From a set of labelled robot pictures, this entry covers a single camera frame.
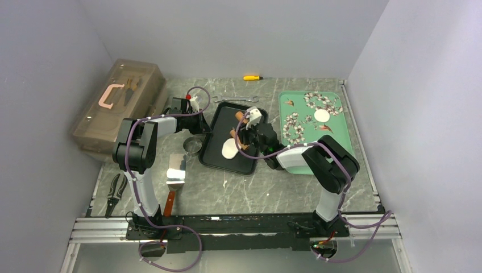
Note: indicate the flat white dumpling wrapper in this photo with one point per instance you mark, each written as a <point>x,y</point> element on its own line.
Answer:
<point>322,115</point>

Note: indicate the aluminium frame rail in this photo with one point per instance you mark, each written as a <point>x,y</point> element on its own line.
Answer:
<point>99,230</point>

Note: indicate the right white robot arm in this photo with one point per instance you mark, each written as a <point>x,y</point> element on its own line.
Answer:
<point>331,164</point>

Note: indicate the silver wrench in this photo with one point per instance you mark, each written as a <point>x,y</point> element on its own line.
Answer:
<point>218,99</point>

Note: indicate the metal spatula orange handle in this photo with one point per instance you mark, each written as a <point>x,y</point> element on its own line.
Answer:
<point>176,175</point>

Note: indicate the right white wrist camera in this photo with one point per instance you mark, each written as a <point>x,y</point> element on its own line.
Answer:
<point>253,118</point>

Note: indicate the yellow screwdriver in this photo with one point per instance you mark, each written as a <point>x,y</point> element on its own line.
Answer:
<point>252,78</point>

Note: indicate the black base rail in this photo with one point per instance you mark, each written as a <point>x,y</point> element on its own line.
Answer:
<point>295,231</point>

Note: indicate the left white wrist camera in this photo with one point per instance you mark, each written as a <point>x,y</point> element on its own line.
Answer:
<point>195,103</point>

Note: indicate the white dough ball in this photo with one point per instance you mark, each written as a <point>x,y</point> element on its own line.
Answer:
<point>229,149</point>

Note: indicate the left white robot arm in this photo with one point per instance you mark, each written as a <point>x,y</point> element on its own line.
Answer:
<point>135,152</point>

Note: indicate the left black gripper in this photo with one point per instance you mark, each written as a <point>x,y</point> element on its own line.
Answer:
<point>203,127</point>

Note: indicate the wooden double-ended dough roller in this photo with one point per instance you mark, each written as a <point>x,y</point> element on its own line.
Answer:
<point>239,115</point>

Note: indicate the translucent brown toolbox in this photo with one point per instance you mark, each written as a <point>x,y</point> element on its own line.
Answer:
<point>132,89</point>

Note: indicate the black baking tray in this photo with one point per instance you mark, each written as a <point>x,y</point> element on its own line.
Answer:
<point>224,120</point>

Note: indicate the metal ring cutter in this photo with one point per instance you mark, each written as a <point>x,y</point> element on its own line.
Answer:
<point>192,145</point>

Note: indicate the green floral tray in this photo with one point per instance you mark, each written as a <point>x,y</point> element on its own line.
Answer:
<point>298,124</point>

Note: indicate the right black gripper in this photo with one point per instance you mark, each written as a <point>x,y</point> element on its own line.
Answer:
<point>250,129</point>

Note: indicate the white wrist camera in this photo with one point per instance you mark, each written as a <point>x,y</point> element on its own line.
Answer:
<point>195,103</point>
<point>253,118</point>

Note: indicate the black pliers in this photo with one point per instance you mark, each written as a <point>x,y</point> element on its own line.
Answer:
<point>117,187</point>

